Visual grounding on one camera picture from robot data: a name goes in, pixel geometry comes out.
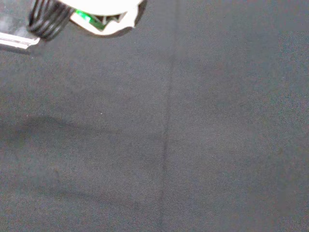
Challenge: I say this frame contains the clear acrylic funnel stand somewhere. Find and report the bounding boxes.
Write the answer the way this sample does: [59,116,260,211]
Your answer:
[0,30,41,53]

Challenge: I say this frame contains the black bench cloth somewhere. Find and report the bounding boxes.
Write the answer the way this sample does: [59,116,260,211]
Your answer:
[0,0,309,232]

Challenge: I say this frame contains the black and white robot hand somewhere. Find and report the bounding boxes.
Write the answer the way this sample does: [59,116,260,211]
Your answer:
[27,0,148,40]

